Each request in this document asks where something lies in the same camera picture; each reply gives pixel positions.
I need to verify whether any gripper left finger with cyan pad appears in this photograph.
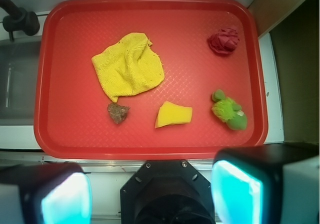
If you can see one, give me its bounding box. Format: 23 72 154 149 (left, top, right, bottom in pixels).
0 163 92 223

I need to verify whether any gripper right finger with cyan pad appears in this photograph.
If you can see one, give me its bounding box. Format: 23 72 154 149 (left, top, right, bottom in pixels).
211 143 320 223

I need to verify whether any green plush animal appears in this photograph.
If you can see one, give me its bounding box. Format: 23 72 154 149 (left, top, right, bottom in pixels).
211 89 248 131

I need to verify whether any brown crumpled lump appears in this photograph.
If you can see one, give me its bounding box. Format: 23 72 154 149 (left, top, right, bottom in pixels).
107 103 130 124

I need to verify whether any yellow sponge wedge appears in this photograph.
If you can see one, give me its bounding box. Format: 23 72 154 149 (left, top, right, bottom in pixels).
154 101 193 128

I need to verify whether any red plastic tray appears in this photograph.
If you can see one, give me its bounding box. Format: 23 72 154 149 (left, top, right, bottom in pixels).
34 0 268 160

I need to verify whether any metal sink basin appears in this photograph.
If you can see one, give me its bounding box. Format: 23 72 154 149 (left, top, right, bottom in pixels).
0 40 41 126

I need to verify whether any yellow knitted cloth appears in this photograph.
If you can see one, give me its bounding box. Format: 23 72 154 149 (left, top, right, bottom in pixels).
91 33 165 103

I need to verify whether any crumpled red paper ball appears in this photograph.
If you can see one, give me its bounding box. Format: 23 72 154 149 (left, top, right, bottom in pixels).
207 28 240 55

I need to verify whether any black faucet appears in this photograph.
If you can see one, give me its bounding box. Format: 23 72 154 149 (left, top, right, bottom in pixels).
0 0 40 42

